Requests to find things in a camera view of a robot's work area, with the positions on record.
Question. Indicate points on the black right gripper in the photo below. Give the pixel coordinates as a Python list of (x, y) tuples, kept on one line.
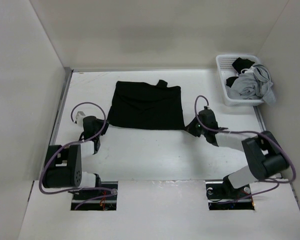
[(190, 127)]

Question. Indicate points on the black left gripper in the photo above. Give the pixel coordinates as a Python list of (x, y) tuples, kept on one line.
[(103, 132)]

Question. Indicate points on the black tank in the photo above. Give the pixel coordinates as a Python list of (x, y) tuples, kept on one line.
[(240, 65), (139, 105)]

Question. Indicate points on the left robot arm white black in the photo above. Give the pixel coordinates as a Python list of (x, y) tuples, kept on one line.
[(64, 165)]

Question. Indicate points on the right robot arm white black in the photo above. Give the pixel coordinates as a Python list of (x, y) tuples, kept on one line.
[(263, 154)]

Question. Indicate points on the grey tank top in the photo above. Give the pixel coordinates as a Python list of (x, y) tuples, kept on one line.
[(254, 84)]

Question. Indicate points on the white plastic laundry basket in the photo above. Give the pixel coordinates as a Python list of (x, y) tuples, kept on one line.
[(225, 70)]

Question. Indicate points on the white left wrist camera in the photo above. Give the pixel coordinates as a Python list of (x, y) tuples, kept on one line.
[(79, 118)]

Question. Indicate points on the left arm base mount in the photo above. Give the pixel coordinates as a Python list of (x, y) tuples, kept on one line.
[(104, 202)]

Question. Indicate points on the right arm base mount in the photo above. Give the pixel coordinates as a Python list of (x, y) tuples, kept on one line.
[(220, 199)]

